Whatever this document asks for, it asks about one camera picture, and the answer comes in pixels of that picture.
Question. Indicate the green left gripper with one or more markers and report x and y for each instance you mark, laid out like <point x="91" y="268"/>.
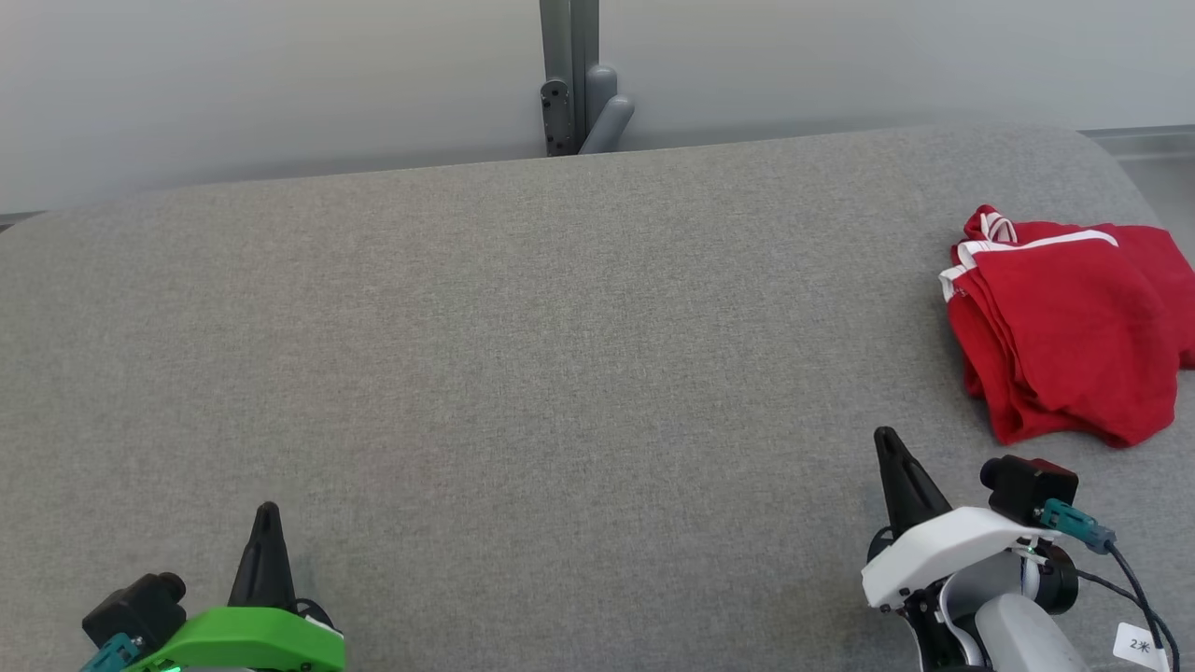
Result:
<point x="252" y="644"/>

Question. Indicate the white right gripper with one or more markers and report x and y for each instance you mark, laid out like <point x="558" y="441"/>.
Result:
<point x="943" y="551"/>

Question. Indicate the red shorts with white stripe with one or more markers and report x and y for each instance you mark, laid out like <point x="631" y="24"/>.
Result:
<point x="1055" y="336"/>

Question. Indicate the red white sports jersey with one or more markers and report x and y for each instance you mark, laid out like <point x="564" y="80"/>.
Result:
<point x="1172" y="280"/>

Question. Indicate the grey fabric sofa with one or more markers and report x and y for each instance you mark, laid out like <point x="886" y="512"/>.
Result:
<point x="467" y="373"/>

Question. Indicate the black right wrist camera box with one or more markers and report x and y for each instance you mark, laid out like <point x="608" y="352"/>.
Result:
<point x="1032" y="490"/>

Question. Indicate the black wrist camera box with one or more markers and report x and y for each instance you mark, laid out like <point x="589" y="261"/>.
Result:
<point x="1032" y="490"/>
<point x="135" y="611"/>

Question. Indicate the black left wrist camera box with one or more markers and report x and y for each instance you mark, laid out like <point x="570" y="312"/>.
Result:
<point x="135" y="611"/>

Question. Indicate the grey metal stand bracket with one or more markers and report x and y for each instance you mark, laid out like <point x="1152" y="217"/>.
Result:
<point x="569" y="75"/>

